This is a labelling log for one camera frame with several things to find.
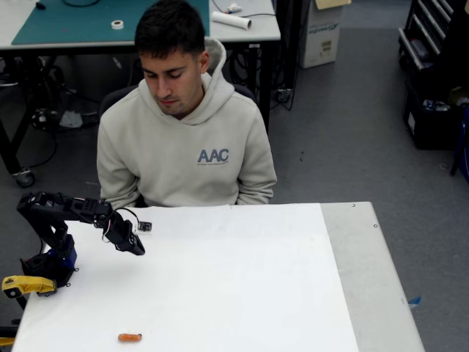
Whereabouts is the man in beige hoodie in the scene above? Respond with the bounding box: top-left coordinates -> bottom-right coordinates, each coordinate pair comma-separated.
96,0 -> 278,210

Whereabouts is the large white paper sheet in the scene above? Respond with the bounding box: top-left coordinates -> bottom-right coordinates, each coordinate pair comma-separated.
10,202 -> 360,352

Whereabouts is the yellow bar clamp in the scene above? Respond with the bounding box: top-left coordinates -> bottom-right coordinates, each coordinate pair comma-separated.
1,275 -> 59,309
0,324 -> 19,348

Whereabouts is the white plastic bag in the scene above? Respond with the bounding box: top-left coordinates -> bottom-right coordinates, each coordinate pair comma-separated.
58,109 -> 84,128

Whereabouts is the black office chair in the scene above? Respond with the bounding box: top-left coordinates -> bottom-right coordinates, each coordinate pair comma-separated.
97,83 -> 257,209

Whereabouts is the green cutting mat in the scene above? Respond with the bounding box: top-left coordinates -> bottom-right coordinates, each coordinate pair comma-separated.
10,0 -> 210,45

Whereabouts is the white paper roll tube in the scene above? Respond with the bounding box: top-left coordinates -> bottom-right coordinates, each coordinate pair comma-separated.
211,10 -> 253,30

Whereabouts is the white cardboard box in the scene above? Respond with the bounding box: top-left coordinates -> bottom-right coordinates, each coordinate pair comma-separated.
298,0 -> 345,70

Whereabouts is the black storage bin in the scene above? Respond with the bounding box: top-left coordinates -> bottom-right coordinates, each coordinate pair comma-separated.
401,78 -> 469,150

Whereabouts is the black drawer tool cart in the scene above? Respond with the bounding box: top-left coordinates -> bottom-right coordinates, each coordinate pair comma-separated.
397,0 -> 469,73

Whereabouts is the thin black camera cable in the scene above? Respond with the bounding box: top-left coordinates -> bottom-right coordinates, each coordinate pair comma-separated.
116,208 -> 142,230

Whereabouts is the grey workbench with black frame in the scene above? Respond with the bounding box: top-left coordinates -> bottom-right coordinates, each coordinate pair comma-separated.
0,0 -> 282,184

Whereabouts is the blue frame object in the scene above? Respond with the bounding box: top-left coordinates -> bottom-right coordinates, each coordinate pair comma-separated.
449,106 -> 469,177

